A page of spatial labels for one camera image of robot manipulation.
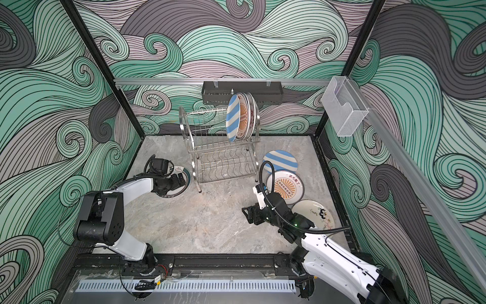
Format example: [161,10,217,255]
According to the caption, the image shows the white plate teal red rim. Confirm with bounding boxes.
[153,165,191,198]

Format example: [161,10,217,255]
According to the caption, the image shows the sunburst plate red green rim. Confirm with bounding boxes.
[266,170,305,205]

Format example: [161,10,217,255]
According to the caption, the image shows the cream plate small drawings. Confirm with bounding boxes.
[292,200,336,230]

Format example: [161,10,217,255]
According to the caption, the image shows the blue cream striped plate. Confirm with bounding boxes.
[225,94,240,142]

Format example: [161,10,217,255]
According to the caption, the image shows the white plate red characters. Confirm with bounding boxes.
[250,94,260,137]

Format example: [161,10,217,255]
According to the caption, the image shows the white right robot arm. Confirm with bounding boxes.
[242,186,409,303]

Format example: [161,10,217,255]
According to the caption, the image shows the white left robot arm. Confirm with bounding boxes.
[73,172,191,273]

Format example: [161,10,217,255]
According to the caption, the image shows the steel two-tier dish rack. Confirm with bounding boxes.
[178,106,260,193]

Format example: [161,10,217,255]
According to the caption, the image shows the blue white striped plate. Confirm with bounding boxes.
[263,150,298,172]

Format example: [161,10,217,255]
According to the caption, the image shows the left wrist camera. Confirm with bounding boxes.
[149,158,172,176]

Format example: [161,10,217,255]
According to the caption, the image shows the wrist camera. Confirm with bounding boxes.
[149,158,172,176]
[253,184,267,210]

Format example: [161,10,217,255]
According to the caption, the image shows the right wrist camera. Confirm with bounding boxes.
[253,184,267,210]

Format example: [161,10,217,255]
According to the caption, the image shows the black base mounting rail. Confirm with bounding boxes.
[73,252,307,277]

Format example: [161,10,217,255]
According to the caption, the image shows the white slotted cable duct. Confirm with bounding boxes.
[75,279,297,293]

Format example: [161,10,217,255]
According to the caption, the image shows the black wall-mounted tray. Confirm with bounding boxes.
[201,81,284,106]

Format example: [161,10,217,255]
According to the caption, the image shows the clear acrylic wall holder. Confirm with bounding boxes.
[321,76,369,137]

